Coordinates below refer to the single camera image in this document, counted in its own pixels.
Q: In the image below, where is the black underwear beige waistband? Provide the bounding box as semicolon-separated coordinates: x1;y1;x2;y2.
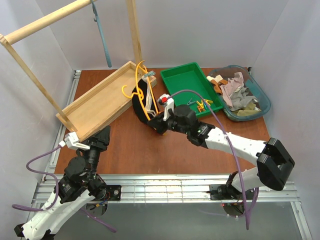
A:
131;78;159;124

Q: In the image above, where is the yellow plastic hanger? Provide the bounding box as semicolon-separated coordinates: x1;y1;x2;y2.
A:
121;60;166;135

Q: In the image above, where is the teal clothespin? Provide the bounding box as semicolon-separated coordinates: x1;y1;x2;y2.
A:
143;70;156;78

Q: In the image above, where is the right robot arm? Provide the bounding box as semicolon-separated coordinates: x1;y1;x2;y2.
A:
147;105;295;195

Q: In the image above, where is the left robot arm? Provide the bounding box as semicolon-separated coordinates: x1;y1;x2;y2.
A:
12;126;111;240

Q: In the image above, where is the blue plastic hanger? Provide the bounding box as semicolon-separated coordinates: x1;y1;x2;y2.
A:
90;0;112;68

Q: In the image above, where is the dark grey clothespin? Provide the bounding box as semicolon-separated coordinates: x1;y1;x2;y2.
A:
187;98;196;106

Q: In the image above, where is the orange clothespin front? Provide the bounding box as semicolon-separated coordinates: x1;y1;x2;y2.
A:
197;105;206;113

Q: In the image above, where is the yellow clothespin front left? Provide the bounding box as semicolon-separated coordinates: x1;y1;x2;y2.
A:
196;101;204;108

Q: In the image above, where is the yellow clothespin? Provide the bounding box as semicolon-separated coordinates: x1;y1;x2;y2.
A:
204;99;214;106
196;101;204;108

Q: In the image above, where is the yellow clothespin right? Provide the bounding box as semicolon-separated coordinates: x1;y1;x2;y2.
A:
204;99;214;106

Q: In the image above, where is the green plastic tray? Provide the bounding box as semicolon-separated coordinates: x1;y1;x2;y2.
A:
160;62;223;118

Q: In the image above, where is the wooden clothes rack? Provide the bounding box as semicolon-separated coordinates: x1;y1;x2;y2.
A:
0;0;147;142

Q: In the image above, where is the pile of clothes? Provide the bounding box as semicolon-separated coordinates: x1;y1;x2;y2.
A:
206;71;261;117

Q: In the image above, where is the clear plastic laundry bin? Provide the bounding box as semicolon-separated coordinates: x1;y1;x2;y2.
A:
206;65;271;122

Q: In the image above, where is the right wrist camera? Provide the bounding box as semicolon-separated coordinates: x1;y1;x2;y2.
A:
158;94;175;122

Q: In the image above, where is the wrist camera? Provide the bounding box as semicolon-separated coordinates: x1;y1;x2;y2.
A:
64;132;90;151
158;94;175;122

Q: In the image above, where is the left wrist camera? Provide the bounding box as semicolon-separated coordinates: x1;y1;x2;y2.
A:
64;132;90;151

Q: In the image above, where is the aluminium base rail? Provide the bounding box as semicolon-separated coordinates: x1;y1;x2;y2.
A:
31;174;300;204

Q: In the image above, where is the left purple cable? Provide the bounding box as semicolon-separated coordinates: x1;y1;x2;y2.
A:
11;141;118;233

